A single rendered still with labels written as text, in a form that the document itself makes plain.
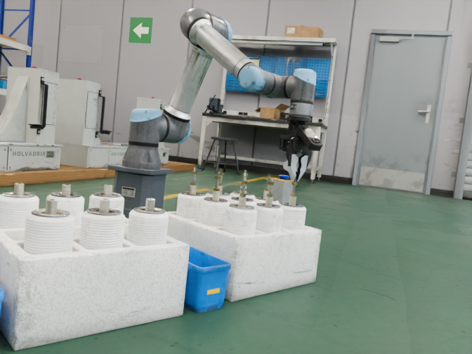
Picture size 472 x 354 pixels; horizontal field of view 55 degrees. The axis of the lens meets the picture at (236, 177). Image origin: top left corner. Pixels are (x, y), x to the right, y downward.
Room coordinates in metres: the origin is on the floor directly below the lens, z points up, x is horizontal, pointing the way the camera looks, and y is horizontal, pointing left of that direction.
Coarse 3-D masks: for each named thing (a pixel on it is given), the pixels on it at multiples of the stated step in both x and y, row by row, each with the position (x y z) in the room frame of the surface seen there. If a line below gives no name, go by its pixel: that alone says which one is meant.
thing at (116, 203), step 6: (90, 198) 1.24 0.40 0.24; (96, 198) 1.22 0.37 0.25; (102, 198) 1.22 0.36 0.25; (108, 198) 1.22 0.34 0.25; (114, 198) 1.23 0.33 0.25; (120, 198) 1.25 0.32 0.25; (90, 204) 1.23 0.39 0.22; (96, 204) 1.22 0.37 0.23; (114, 204) 1.23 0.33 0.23; (120, 204) 1.25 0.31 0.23; (120, 210) 1.25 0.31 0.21
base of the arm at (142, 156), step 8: (136, 144) 1.70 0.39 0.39; (144, 144) 1.70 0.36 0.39; (152, 144) 1.71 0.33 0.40; (128, 152) 1.71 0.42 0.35; (136, 152) 1.69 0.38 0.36; (144, 152) 1.69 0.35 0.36; (152, 152) 1.71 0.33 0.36; (128, 160) 1.69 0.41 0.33; (136, 160) 1.68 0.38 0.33; (144, 160) 1.69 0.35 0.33; (152, 160) 1.70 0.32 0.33; (160, 160) 1.76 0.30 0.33; (136, 168) 1.68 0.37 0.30; (144, 168) 1.68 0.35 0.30; (152, 168) 1.70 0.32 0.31; (160, 168) 1.75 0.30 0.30
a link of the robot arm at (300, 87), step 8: (296, 72) 1.47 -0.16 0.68; (304, 72) 1.46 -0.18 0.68; (312, 72) 1.46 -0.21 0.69; (288, 80) 1.49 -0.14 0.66; (296, 80) 1.47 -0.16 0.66; (304, 80) 1.45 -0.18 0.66; (312, 80) 1.46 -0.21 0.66; (288, 88) 1.49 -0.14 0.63; (296, 88) 1.46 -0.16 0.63; (304, 88) 1.45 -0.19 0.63; (312, 88) 1.46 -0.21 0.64; (288, 96) 1.51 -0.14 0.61; (296, 96) 1.46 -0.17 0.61; (304, 96) 1.45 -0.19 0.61; (312, 96) 1.47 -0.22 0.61; (312, 104) 1.47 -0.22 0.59
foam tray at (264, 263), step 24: (192, 240) 1.34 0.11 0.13; (216, 240) 1.27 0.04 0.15; (240, 240) 1.21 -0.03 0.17; (264, 240) 1.28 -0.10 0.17; (288, 240) 1.36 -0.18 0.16; (312, 240) 1.44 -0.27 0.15; (240, 264) 1.22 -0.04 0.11; (264, 264) 1.29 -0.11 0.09; (288, 264) 1.37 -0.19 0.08; (312, 264) 1.45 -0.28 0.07; (240, 288) 1.23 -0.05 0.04; (264, 288) 1.30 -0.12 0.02; (288, 288) 1.38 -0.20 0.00
